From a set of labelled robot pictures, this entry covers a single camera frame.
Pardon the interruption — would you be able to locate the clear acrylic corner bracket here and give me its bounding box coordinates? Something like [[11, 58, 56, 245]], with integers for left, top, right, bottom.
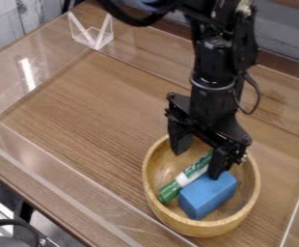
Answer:
[[67, 12, 113, 50]]

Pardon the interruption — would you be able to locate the clear acrylic tray wall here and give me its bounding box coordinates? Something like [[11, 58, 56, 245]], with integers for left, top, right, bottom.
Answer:
[[0, 123, 196, 247]]

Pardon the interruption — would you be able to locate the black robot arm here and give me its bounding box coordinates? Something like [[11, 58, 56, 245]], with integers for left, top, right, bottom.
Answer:
[[97, 0, 259, 179]]

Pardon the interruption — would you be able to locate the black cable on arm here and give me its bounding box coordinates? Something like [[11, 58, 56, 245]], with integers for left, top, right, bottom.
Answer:
[[232, 71, 263, 116]]

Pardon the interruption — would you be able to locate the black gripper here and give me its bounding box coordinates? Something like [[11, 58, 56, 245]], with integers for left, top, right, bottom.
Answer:
[[165, 78, 252, 180]]

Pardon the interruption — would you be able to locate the blue rectangular block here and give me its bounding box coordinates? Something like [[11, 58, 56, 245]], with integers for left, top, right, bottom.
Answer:
[[177, 171, 237, 221]]

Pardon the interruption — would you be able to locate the black cable lower left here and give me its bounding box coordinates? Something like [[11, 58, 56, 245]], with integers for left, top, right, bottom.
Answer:
[[0, 218, 41, 247]]

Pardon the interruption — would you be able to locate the brown wooden bowl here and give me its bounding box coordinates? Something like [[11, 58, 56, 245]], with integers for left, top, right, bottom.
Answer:
[[141, 136, 260, 237]]

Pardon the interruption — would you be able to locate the green white marker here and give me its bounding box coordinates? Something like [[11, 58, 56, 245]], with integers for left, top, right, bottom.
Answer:
[[157, 151, 212, 204]]

